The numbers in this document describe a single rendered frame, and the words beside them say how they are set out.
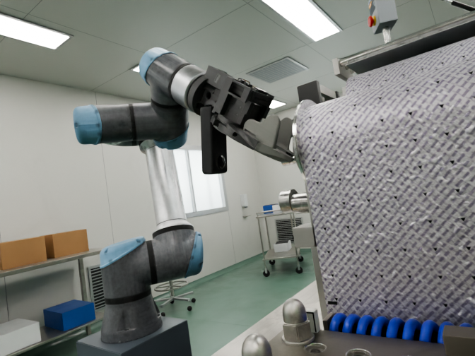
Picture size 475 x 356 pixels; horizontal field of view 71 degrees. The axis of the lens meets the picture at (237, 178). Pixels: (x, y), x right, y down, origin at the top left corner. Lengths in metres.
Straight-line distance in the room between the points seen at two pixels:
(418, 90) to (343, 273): 0.23
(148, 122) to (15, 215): 3.37
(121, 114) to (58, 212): 3.50
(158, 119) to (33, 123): 3.58
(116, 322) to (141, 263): 0.15
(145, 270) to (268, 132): 0.53
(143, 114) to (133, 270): 0.40
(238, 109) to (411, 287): 0.33
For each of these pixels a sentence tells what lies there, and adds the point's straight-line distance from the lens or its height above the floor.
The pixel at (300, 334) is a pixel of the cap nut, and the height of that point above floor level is 1.04.
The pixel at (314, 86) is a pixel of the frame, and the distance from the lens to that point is 0.82.
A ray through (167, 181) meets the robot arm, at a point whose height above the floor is 1.27.
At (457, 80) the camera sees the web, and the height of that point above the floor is 1.28.
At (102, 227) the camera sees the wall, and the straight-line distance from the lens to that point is 4.38.
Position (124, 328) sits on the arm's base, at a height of 0.93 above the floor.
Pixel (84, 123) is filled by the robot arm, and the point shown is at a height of 1.37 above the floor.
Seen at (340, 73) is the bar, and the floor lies 1.42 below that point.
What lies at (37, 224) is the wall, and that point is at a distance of 4.05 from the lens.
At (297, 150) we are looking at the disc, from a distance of 0.44.
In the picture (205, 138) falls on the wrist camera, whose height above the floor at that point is 1.30.
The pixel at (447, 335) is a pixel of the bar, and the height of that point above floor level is 1.05.
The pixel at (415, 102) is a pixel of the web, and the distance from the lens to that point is 0.42.
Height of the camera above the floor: 1.20
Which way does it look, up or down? 4 degrees up
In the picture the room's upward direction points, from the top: 8 degrees counter-clockwise
